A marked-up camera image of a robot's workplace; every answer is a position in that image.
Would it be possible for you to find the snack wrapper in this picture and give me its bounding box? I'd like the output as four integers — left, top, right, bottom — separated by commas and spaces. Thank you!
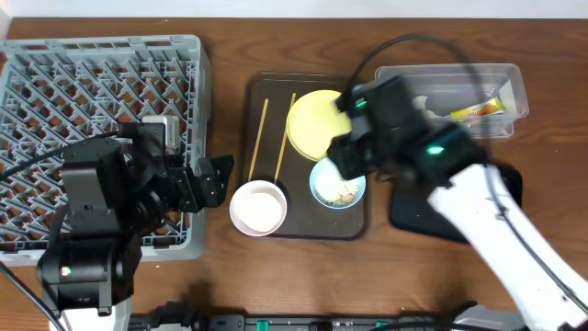
449, 97, 505, 119

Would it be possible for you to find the black tray bin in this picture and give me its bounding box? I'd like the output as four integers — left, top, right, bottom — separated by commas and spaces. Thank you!
390, 164, 529, 255

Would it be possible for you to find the clear plastic bin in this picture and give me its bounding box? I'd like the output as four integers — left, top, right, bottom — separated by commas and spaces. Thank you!
375, 63, 529, 139

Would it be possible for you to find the white napkin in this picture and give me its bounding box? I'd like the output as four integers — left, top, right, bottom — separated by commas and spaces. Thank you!
413, 96, 440, 119

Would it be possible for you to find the dark brown serving tray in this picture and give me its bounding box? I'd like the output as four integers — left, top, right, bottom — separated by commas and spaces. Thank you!
240, 73, 370, 240

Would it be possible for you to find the pink bowl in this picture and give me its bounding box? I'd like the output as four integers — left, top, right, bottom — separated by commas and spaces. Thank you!
230, 180, 288, 237

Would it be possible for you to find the food scraps rice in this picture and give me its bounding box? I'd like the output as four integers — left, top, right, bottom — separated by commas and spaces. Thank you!
315, 160, 359, 207

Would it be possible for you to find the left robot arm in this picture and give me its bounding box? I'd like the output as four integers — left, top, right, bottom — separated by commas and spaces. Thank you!
37, 137, 234, 330

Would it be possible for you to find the grey dishwasher rack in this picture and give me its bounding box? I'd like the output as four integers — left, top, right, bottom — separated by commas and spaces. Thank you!
1, 35, 212, 267

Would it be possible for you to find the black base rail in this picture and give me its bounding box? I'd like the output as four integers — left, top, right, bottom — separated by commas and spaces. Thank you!
128, 301, 525, 331

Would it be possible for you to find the yellow plate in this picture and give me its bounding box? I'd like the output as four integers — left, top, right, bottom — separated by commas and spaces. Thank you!
286, 90, 352, 161

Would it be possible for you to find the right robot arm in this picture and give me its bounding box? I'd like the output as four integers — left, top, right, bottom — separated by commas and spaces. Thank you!
327, 77, 587, 330

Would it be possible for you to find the light blue bowl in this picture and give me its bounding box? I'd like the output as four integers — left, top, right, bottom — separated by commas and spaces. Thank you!
310, 158, 367, 210

